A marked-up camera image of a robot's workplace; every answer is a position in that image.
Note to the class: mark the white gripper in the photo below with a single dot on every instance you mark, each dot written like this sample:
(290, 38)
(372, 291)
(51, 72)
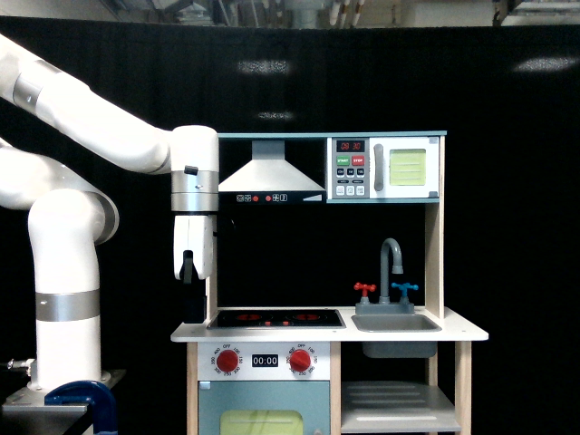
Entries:
(193, 245)

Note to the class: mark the white toy microwave door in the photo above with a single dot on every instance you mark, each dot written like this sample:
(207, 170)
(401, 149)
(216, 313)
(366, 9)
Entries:
(405, 167)

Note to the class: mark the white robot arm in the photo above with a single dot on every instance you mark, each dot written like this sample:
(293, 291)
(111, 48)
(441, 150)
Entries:
(68, 217)

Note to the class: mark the left red oven knob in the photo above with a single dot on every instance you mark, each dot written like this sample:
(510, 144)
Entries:
(227, 361)

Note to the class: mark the red oven knob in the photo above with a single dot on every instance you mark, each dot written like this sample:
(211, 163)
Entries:
(299, 360)
(227, 361)

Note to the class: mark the black oven timer display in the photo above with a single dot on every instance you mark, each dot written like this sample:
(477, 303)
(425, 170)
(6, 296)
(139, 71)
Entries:
(264, 360)

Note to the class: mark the teal lower oven door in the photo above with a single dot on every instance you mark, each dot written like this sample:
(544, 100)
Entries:
(264, 407)

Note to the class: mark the right red oven knob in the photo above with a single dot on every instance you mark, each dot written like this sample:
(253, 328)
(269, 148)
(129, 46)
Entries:
(299, 360)

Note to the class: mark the black toy stovetop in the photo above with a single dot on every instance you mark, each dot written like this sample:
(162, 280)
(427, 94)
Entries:
(277, 318)

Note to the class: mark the silver range hood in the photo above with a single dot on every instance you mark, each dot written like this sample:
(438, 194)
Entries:
(269, 179)

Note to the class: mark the blue clamp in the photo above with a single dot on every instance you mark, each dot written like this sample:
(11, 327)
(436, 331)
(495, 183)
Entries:
(96, 395)

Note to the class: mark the grey toy faucet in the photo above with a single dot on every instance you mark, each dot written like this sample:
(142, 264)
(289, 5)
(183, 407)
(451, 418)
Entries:
(390, 264)

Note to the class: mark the grey toy sink basin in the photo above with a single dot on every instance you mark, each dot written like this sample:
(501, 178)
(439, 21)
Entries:
(396, 323)

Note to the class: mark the grey microwave control panel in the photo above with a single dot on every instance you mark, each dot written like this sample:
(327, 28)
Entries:
(348, 166)

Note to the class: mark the grey slatted shelf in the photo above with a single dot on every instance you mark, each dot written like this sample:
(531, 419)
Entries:
(395, 407)

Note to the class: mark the wooden toy kitchen frame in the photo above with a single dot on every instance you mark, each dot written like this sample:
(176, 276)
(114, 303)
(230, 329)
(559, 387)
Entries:
(310, 255)

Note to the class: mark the red tap handle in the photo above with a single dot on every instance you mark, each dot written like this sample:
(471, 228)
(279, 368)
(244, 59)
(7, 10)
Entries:
(365, 290)

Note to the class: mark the metal cable connector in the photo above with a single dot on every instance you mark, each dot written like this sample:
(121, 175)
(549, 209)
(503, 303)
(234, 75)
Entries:
(19, 365)

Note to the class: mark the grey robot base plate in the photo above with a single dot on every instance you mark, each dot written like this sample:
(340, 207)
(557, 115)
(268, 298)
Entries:
(24, 412)

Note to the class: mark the blue tap handle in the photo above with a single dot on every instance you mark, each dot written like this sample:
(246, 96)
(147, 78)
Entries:
(404, 289)

